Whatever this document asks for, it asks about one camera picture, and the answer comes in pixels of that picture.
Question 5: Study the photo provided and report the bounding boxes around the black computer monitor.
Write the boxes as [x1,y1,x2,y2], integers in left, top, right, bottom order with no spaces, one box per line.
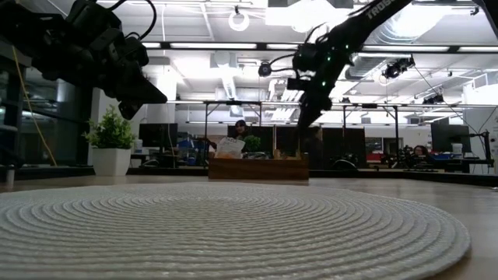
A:
[430,123,472,155]
[139,123,179,148]

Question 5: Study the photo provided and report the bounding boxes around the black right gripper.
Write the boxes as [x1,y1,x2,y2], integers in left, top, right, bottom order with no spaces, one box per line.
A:
[293,40,349,156]

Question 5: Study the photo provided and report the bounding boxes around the black left wrist camera cable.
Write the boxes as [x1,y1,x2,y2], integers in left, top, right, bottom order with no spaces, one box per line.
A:
[108,0,157,40]

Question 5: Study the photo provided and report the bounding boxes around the person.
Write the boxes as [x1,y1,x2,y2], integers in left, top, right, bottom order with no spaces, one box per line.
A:
[233,119,252,142]
[411,144,431,159]

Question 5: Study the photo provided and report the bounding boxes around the small green background plant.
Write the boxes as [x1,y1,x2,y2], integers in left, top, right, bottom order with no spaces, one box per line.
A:
[243,135,262,155]

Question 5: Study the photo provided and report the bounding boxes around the green plant in white pot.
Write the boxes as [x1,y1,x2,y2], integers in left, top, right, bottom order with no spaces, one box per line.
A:
[81,103,137,177]

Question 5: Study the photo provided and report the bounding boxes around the brown wooden organizer box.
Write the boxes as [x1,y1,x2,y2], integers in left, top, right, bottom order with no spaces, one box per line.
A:
[208,152,310,180]

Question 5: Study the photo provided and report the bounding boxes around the white round woven placemat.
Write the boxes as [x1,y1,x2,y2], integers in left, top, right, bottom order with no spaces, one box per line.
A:
[0,182,472,280]

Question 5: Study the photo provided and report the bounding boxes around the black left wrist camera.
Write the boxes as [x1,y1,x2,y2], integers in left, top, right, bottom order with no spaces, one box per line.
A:
[65,0,125,42]

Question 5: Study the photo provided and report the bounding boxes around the black ceiling camera cluster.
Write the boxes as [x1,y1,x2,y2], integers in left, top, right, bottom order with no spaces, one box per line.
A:
[423,93,445,106]
[382,55,416,81]

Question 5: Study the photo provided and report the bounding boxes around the white ring lamp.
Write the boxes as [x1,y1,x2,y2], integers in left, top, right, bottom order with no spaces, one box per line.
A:
[228,9,251,33]

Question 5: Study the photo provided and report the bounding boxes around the black partition panels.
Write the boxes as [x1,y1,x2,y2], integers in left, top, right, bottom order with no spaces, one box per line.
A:
[226,124,366,160]

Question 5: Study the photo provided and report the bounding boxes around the yellow cable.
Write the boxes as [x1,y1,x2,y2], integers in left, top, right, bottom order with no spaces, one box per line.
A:
[11,46,58,166]

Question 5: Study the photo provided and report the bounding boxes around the black aluminium rig frame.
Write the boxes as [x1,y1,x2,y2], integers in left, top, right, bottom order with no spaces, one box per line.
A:
[0,165,498,188]

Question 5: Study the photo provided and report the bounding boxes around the black background rig frame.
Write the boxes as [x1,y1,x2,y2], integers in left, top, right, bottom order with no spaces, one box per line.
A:
[203,99,262,156]
[341,103,401,169]

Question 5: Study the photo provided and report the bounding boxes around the white orange tea packet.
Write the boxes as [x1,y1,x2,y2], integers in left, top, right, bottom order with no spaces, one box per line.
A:
[215,135,246,159]

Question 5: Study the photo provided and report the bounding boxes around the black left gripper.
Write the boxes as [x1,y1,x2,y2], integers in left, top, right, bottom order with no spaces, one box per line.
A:
[58,34,169,121]

